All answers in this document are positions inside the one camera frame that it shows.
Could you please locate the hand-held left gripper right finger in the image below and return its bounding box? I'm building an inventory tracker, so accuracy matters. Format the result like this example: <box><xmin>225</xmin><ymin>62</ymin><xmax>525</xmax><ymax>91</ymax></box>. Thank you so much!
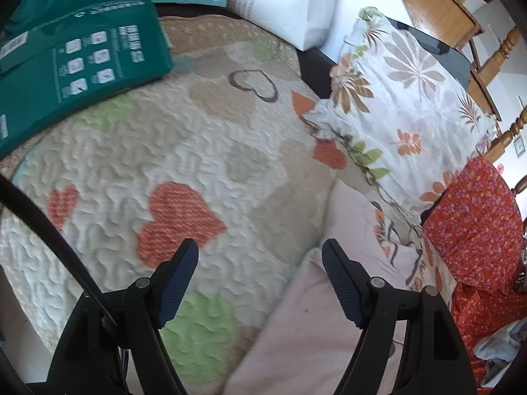
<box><xmin>322</xmin><ymin>239</ymin><xmax>480</xmax><ymax>395</ymax></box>

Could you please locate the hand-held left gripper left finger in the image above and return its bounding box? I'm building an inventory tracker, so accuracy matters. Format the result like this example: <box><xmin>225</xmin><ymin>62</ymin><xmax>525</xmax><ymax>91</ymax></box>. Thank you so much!
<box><xmin>47</xmin><ymin>239</ymin><xmax>199</xmax><ymax>395</ymax></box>

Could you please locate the pink small garment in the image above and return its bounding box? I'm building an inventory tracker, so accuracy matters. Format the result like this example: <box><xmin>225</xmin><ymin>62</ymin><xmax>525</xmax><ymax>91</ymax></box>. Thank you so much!
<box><xmin>224</xmin><ymin>179</ymin><xmax>429</xmax><ymax>395</ymax></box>

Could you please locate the orange floral cloth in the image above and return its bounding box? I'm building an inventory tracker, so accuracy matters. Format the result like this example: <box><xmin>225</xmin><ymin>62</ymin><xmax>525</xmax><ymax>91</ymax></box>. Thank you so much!
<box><xmin>420</xmin><ymin>156</ymin><xmax>527</xmax><ymax>387</ymax></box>

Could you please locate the heart print quilt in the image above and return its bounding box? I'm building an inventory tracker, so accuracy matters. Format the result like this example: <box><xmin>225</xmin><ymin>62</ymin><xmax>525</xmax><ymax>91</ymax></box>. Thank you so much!
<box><xmin>0</xmin><ymin>16</ymin><xmax>425</xmax><ymax>383</ymax></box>

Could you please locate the grey white cloth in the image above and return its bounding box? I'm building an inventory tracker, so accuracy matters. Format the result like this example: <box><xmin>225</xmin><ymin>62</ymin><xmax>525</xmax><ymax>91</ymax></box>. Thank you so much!
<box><xmin>473</xmin><ymin>321</ymin><xmax>523</xmax><ymax>387</ymax></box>

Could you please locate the floral print pillow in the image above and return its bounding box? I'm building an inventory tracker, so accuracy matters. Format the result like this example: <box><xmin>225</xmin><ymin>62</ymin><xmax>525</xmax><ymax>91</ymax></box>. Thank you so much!
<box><xmin>305</xmin><ymin>6</ymin><xmax>499</xmax><ymax>231</ymax></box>

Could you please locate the wooden chair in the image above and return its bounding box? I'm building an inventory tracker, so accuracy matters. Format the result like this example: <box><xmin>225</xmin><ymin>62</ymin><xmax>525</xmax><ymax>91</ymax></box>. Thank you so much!
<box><xmin>383</xmin><ymin>0</ymin><xmax>523</xmax><ymax>124</ymax></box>
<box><xmin>482</xmin><ymin>107</ymin><xmax>527</xmax><ymax>165</ymax></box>

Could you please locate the teal cardboard box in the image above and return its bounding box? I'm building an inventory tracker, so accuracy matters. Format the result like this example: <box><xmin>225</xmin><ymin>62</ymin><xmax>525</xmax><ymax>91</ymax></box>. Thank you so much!
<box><xmin>0</xmin><ymin>0</ymin><xmax>174</xmax><ymax>159</ymax></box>

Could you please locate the white paper bag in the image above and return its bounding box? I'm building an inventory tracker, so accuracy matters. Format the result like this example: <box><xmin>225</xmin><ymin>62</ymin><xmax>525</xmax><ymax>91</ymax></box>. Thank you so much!
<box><xmin>193</xmin><ymin>0</ymin><xmax>342</xmax><ymax>52</ymax></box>

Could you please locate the black cable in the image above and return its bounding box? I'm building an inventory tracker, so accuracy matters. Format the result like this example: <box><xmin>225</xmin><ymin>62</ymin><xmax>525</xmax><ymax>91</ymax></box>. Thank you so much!
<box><xmin>0</xmin><ymin>175</ymin><xmax>120</xmax><ymax>330</ymax></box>

